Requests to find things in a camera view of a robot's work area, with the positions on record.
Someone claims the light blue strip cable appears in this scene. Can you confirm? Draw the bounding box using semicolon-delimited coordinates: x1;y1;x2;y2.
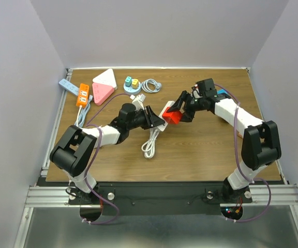
75;95;93;129

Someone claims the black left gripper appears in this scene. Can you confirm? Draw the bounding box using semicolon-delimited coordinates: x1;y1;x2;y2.
126;106;162;130

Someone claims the orange USB power strip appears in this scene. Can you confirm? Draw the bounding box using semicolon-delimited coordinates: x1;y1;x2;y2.
76;83;90;108

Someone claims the yellow plug adapter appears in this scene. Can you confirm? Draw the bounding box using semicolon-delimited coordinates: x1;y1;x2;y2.
131;79;139;89

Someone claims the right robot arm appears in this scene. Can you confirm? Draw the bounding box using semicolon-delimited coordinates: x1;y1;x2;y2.
167;78;281;202

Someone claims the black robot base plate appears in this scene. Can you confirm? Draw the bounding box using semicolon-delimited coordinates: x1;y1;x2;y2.
68;181;253;216

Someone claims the light blue round socket base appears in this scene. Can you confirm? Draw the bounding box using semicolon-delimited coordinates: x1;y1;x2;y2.
123;83;141;95

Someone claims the light blue power strip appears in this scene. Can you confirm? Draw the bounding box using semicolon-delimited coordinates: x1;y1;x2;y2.
58;79;79;96

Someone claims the aluminium frame rail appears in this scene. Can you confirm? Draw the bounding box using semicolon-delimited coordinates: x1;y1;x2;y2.
25;184;298;208

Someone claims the white triangular power strip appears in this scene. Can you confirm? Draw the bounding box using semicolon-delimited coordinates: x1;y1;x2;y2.
93;68;118;90

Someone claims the white orange-strip cable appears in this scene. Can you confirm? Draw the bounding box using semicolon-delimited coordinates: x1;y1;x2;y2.
73;106;85;127

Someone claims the red cube socket adapter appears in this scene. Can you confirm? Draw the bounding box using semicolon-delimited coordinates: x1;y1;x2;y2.
162;107;182;125

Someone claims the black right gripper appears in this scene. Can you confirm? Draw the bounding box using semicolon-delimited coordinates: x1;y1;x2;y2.
169;90;207;122

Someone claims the blue plug adapter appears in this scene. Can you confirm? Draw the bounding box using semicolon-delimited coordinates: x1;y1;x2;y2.
217;89;228;95

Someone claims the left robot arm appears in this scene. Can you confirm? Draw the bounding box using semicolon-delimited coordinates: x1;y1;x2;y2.
49;103;165;204

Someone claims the grey coiled round-socket cable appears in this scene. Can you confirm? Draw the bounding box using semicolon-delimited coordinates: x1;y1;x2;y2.
141;79;162;94

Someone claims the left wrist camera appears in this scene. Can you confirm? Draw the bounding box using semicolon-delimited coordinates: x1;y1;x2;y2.
131;94;146;103

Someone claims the teal plug adapter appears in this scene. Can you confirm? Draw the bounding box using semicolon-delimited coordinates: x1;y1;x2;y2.
125;76;132;87

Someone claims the pink triangular power strip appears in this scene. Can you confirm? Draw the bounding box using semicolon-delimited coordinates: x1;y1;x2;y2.
92;82;115;106

